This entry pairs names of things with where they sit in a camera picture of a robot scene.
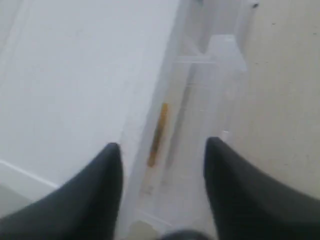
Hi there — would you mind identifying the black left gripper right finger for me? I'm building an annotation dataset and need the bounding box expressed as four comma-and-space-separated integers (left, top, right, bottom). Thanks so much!
203, 137, 320, 240

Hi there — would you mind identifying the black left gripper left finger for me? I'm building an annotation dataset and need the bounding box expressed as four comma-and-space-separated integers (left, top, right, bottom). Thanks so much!
0, 143, 123, 240

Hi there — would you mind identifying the yellow wedge sponge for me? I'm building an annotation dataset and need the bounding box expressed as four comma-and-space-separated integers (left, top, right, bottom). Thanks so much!
147, 102, 169, 168

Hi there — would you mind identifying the clear drawer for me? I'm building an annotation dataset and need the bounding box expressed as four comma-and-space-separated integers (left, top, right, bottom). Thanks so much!
128, 34, 247, 238

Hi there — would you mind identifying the white plastic drawer cabinet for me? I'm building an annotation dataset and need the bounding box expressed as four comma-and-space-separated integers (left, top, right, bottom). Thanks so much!
0, 0, 258, 201

